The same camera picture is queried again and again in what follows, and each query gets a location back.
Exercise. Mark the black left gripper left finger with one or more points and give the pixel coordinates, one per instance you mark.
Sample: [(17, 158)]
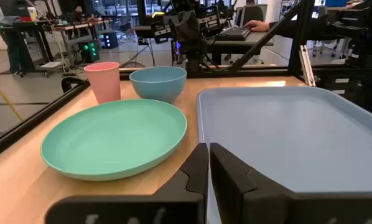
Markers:
[(173, 205)]

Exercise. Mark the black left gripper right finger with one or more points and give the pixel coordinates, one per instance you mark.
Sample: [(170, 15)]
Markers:
[(267, 205)]

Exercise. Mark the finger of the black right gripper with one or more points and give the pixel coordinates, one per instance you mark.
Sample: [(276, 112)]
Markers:
[(179, 28), (193, 26)]

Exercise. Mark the blue plastic bowl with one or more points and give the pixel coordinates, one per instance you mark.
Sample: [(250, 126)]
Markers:
[(158, 87)]

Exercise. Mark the green plastic plate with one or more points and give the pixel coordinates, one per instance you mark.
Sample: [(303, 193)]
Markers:
[(111, 140)]

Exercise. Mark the pink ribbed plastic cup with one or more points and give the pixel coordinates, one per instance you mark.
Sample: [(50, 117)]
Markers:
[(103, 84)]

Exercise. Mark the person's forearm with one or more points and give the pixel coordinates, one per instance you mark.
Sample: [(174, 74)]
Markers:
[(286, 29)]

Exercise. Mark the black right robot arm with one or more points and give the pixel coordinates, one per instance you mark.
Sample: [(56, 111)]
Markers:
[(193, 62)]

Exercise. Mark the light blue plastic tray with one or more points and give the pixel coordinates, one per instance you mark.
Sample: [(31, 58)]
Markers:
[(282, 130)]

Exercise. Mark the black computer keyboard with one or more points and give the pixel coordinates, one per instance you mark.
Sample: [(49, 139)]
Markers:
[(234, 32)]

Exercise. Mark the person's hand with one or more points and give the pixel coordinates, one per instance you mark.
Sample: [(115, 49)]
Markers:
[(257, 26)]

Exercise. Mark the grey office desk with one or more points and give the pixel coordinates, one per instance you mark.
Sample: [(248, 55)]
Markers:
[(260, 39)]

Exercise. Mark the computer tower with white lights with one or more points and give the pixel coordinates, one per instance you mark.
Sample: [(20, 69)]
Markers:
[(110, 40)]

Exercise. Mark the computer tower with green lights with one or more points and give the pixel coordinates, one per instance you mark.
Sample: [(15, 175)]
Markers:
[(89, 53)]

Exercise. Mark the silver aluminium bar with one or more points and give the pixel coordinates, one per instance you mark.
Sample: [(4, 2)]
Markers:
[(307, 67)]

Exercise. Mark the person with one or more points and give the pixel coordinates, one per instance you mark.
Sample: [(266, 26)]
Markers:
[(13, 46)]

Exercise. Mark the black aluminium table frame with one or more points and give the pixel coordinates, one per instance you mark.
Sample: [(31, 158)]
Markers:
[(33, 123)]

